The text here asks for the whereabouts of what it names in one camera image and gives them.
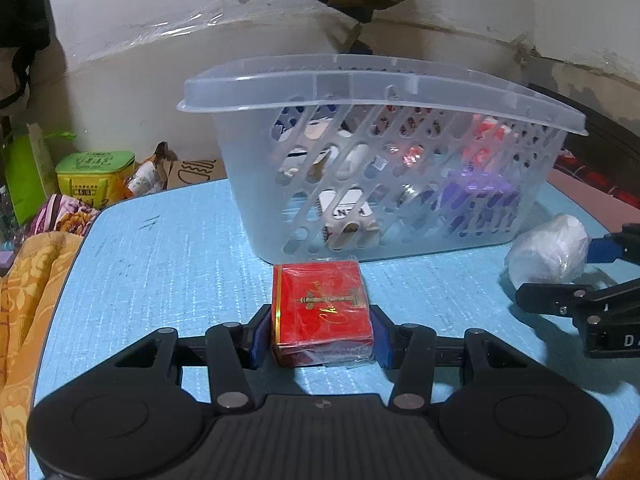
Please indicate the green tin box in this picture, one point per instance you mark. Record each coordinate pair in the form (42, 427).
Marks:
(95, 177)

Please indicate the dark red-flowered cloth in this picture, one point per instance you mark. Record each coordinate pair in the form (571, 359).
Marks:
(600, 175)

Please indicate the black hanging garment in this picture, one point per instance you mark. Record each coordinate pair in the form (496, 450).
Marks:
(25, 25)

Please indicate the brown cardboard box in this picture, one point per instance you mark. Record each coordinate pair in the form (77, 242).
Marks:
(197, 172)

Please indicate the purple floral cloth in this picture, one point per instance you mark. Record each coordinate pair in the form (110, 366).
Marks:
(65, 217)

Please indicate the pink tissue pack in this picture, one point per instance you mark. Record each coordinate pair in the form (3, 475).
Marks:
(492, 132)

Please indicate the orange patterned blanket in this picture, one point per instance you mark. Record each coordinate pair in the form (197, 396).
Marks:
(30, 335)

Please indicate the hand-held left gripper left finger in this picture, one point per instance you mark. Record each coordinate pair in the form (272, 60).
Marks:
(259, 342)

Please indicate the green shopping bag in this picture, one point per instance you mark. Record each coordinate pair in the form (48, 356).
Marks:
(30, 180)

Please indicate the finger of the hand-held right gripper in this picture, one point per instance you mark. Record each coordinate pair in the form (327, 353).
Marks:
(550, 295)
(602, 250)

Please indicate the white and black carton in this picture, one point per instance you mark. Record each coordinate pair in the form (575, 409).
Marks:
(347, 212)

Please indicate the red gold-print box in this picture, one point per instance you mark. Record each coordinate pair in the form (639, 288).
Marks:
(320, 310)

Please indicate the crumpled snack wrapper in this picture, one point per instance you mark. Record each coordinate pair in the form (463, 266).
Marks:
(147, 175)

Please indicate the dark wooden headboard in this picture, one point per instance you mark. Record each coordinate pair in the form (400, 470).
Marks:
(610, 130)

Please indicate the translucent plastic lattice basket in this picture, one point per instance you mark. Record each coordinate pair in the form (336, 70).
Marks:
(260, 80)

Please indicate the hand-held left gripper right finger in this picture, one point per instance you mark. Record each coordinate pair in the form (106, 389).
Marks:
(382, 342)

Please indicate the white plastic-wrapped roll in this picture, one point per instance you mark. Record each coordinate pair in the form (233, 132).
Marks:
(547, 250)

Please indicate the purple cube box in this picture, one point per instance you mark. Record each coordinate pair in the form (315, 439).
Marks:
(480, 195)

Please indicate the pink mattress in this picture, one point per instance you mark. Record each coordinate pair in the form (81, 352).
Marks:
(590, 200)

